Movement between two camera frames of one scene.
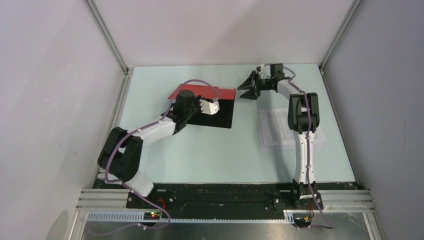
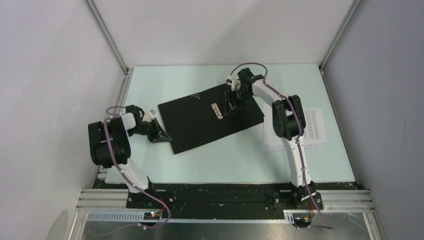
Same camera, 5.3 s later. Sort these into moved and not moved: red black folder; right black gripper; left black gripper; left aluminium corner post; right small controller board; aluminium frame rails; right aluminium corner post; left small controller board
Moved: left black gripper; red black folder; right black gripper
Not moved: right aluminium corner post; aluminium frame rails; left aluminium corner post; left small controller board; right small controller board
